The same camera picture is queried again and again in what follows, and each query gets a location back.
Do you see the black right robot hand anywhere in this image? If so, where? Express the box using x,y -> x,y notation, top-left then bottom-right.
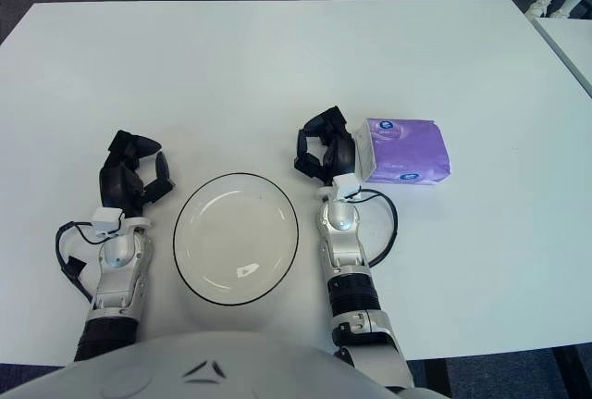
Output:
293,106 -> 358,186

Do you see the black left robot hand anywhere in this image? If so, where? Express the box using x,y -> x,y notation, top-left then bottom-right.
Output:
97,129 -> 178,218

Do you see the purple tissue paper pack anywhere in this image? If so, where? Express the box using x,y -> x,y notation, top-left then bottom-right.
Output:
354,117 -> 452,186

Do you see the white plate black rim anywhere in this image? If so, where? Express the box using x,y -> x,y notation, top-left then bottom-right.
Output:
172,171 -> 300,305

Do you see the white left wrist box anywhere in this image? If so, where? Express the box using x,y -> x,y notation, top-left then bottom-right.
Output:
91,207 -> 125,237

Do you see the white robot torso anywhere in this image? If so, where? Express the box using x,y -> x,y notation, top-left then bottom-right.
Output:
0,330 -> 452,399

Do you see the black table leg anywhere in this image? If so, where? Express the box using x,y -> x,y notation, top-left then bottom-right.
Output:
427,360 -> 453,395

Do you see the white side table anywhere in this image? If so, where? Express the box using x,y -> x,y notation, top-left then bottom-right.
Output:
531,17 -> 592,97

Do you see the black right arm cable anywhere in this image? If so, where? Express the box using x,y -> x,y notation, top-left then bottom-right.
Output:
358,188 -> 400,267

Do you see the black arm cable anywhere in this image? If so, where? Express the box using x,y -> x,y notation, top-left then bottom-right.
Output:
358,188 -> 400,267
55,219 -> 122,305

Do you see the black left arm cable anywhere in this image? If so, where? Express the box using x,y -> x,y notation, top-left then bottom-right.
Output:
55,219 -> 122,305

